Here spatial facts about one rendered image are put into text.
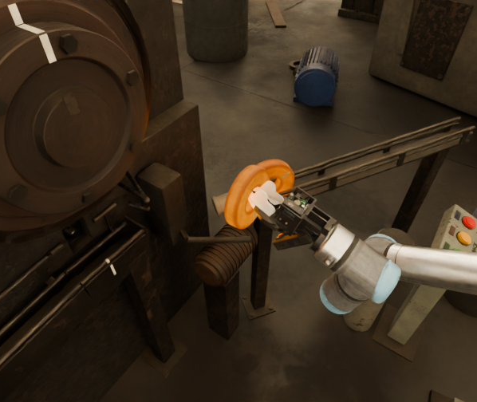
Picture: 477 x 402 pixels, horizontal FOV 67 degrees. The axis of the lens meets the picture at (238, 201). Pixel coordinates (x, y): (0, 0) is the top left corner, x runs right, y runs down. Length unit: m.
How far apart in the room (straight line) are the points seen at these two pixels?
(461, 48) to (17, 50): 2.80
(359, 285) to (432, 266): 0.17
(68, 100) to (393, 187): 1.96
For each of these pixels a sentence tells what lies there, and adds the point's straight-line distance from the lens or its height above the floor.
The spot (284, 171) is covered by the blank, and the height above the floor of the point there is 0.75.
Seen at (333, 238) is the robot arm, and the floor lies 0.84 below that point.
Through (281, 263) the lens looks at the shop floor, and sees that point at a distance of 1.75.
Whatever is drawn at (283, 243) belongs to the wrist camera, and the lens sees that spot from 0.85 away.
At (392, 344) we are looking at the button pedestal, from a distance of 1.66.
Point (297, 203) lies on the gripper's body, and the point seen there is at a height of 0.87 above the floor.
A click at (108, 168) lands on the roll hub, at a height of 1.02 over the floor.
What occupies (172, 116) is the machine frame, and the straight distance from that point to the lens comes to 1.06.
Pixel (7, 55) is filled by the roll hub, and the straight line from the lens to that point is 0.53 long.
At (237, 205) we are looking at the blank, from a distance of 0.78.
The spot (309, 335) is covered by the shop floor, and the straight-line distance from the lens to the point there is 1.59.
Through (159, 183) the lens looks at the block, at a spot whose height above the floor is 0.80.
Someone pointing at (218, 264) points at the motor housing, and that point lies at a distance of 1.10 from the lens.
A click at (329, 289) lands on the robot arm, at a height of 0.68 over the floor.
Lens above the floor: 1.42
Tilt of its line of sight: 45 degrees down
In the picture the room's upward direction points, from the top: straight up
